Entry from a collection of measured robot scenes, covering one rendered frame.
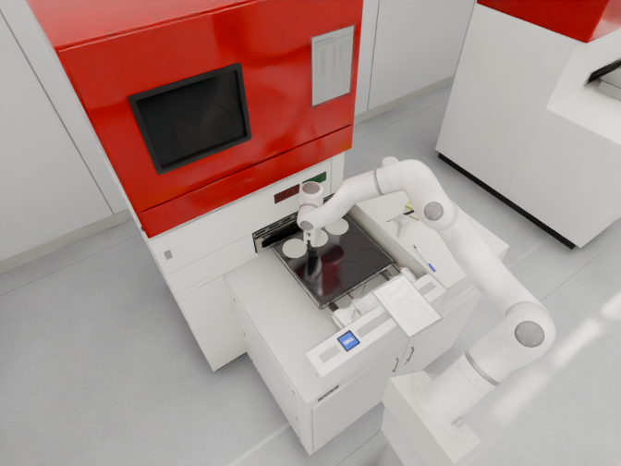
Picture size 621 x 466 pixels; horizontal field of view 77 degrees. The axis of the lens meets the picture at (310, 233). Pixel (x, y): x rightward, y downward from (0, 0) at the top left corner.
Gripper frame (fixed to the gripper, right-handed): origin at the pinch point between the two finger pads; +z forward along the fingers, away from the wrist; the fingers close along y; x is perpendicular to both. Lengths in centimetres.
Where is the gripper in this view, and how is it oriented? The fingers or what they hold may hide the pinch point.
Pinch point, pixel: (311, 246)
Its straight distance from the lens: 159.9
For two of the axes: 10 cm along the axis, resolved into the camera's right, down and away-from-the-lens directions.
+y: 2.5, -7.3, 6.4
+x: -9.7, -1.8, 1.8
